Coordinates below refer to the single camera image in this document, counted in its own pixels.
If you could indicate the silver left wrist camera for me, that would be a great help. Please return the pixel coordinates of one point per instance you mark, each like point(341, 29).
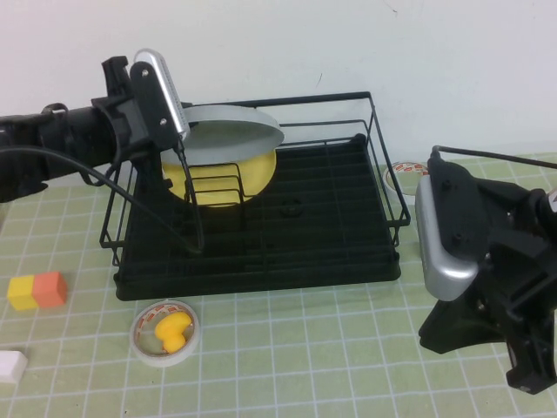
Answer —
point(167, 91)

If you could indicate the yellow round plate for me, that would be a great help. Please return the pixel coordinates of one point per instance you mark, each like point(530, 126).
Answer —
point(257, 174)

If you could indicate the orange cube block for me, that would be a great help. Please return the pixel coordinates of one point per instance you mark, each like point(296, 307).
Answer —
point(50, 289)

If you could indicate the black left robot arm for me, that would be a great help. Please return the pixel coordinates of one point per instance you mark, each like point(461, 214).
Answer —
point(52, 139)

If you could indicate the white tape roll orange print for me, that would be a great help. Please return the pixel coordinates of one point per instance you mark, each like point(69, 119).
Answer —
point(174, 360)
point(404, 167)

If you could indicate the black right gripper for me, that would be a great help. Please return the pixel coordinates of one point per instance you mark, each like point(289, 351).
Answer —
point(518, 261)

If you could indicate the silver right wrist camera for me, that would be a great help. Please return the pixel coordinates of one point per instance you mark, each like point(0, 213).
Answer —
point(439, 261)

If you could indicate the yellow cube block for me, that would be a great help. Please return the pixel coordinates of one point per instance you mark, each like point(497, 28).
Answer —
point(24, 294)

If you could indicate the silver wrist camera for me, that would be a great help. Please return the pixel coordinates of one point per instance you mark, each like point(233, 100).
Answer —
point(439, 261)
point(167, 91)

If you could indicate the green checked tablecloth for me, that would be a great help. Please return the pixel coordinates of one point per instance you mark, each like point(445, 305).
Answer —
point(304, 361)

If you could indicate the white foam block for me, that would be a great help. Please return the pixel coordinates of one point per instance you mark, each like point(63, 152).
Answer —
point(9, 366)

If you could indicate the grey round plate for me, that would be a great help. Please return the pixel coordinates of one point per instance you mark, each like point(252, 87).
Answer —
point(235, 139)

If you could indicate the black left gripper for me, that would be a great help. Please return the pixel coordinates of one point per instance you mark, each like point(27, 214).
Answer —
point(122, 117)

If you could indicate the yellow rubber duck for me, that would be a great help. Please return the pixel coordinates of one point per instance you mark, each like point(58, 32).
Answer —
point(172, 331)

